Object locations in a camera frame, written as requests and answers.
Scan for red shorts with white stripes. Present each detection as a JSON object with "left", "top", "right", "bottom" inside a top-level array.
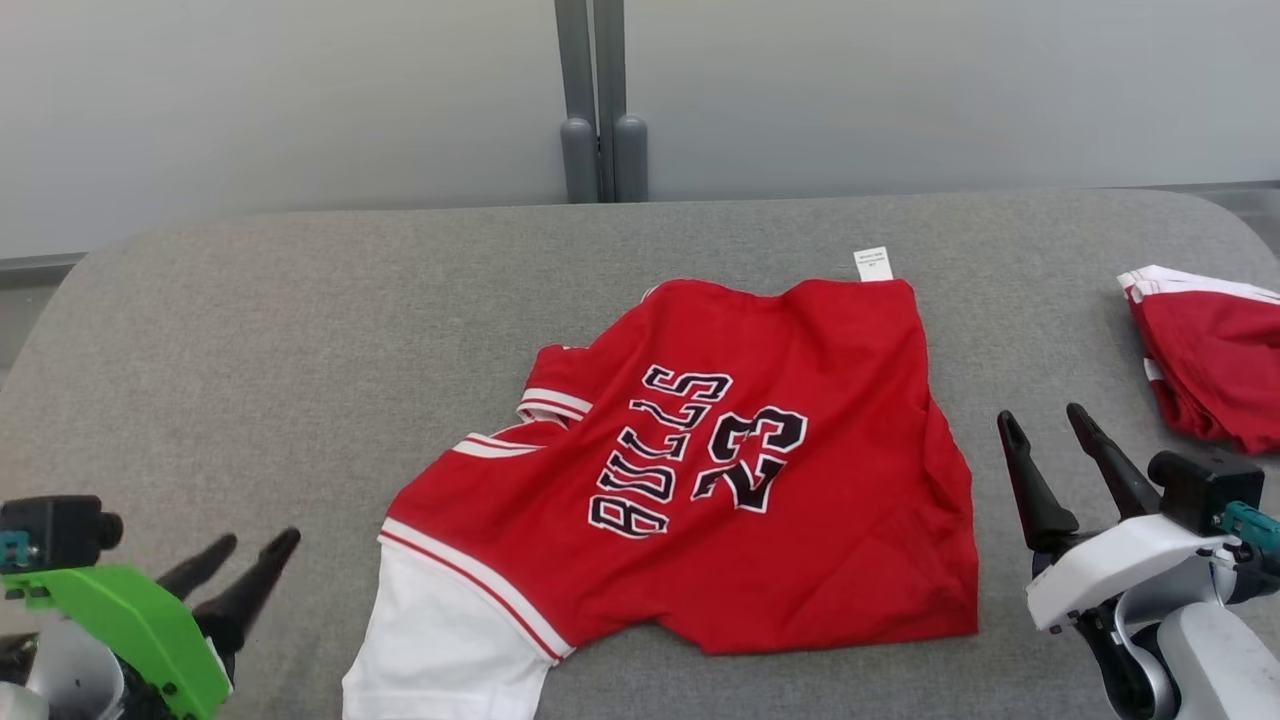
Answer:
[{"left": 1116, "top": 264, "right": 1280, "bottom": 457}]

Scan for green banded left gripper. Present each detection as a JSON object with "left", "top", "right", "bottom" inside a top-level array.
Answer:
[{"left": 0, "top": 527, "right": 302, "bottom": 720}]

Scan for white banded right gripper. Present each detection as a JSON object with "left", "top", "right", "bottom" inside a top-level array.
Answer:
[{"left": 996, "top": 402, "right": 1243, "bottom": 634}]

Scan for red Bulls jersey white sleeves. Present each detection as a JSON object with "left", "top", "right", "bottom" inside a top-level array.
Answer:
[{"left": 342, "top": 246, "right": 981, "bottom": 720}]

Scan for grey partition post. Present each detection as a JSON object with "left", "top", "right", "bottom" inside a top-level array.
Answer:
[
  {"left": 592, "top": 0, "right": 650, "bottom": 204},
  {"left": 553, "top": 0, "right": 602, "bottom": 205}
]

